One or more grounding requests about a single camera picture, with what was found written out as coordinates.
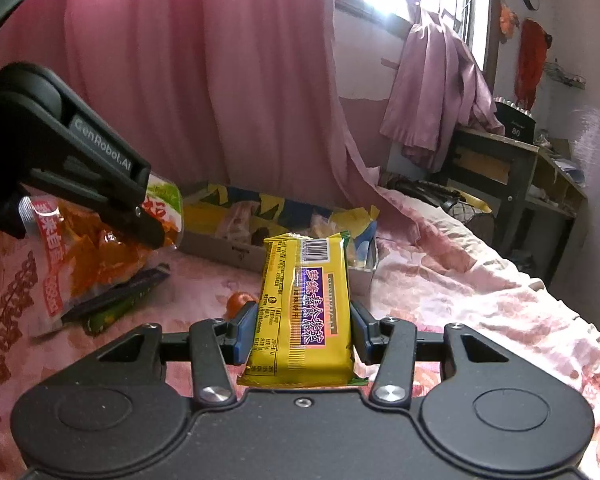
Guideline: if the black box on desk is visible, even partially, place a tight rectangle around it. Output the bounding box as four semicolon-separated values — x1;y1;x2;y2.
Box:
494;96;536;144

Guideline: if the dark wooden desk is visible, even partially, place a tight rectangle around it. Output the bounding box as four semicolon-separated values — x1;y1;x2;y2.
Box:
439;128;588;285

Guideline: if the small orange fruit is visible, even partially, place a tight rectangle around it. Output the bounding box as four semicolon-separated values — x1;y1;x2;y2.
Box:
224;292;257;320

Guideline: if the yellow wafer bar pack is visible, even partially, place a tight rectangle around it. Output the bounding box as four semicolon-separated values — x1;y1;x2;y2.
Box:
237;232;368;389

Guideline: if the pink draped curtain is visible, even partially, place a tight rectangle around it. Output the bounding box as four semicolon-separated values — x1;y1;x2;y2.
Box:
0;0;400;222

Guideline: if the red hanging decoration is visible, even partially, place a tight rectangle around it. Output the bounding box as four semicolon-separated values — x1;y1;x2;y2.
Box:
515;20;553;110

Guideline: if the cardboard tray with colourful lining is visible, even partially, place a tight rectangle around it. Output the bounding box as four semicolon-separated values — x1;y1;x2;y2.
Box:
181;182;379;296

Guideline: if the floral pink bedsheet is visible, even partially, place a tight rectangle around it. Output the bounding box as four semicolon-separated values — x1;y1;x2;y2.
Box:
0;193;600;479

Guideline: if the knotted lilac window curtain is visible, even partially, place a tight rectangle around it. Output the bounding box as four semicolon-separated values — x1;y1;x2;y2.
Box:
380;0;505;172

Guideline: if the orange chips clear bag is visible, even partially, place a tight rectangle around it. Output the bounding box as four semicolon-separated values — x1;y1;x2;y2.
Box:
18;174;183;338

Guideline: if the black quilted bag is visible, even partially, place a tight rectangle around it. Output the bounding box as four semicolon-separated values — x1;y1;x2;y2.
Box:
384;176;493;223

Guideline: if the green snack stick packet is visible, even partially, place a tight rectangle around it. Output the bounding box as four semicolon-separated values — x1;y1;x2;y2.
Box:
82;287;151;337

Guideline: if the dark blue packet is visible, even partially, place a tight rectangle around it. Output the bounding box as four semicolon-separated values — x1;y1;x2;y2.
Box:
60;263;171;324

